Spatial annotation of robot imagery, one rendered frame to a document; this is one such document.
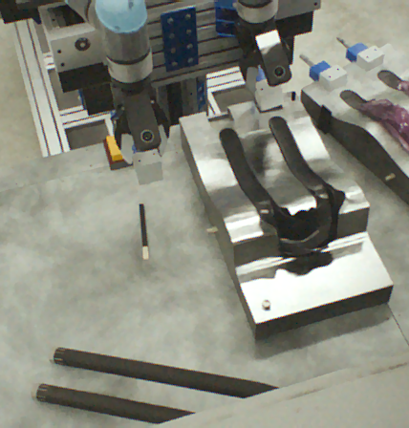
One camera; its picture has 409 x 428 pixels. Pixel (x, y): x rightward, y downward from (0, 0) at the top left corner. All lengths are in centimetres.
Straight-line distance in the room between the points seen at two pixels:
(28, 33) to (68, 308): 171
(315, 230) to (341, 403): 84
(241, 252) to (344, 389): 77
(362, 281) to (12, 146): 179
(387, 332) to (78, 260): 60
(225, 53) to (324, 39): 127
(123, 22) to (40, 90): 154
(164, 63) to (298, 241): 73
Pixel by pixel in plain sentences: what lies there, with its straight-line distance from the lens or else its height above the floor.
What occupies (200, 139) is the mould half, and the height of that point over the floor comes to 89.
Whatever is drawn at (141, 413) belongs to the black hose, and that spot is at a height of 86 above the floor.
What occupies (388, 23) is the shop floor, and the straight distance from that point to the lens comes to 327.
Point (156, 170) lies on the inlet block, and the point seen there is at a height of 93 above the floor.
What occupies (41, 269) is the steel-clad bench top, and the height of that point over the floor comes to 80.
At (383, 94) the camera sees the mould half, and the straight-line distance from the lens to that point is 165.
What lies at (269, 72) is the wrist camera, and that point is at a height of 107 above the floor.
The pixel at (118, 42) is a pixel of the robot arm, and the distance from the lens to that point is 118.
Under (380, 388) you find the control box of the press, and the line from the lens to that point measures 56.
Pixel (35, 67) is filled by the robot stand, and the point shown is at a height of 23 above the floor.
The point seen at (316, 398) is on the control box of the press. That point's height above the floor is 147.
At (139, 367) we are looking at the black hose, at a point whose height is 87.
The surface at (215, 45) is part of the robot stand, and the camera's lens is 190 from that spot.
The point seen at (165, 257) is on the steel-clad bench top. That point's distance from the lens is 142.
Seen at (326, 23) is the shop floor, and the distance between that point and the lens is 324.
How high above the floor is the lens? 197
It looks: 53 degrees down
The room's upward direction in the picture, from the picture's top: 4 degrees counter-clockwise
